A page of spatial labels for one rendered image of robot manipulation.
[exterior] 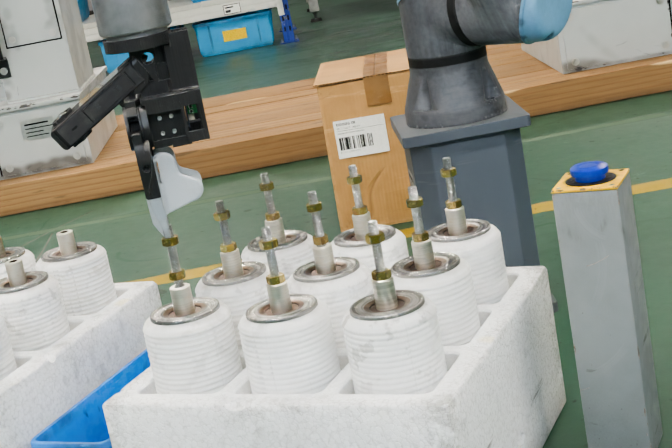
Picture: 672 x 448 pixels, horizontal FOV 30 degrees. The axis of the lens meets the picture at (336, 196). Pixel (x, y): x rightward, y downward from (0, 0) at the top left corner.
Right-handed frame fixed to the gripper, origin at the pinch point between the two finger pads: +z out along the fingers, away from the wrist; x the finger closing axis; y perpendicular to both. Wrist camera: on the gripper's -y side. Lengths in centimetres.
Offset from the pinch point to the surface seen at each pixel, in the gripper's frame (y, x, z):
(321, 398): 12.5, -14.6, 17.0
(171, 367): -1.7, -4.2, 14.2
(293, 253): 14.3, 15.6, 10.7
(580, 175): 44.1, -6.2, 2.7
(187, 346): 0.4, -4.8, 12.1
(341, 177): 32, 108, 24
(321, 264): 16.3, 2.9, 8.9
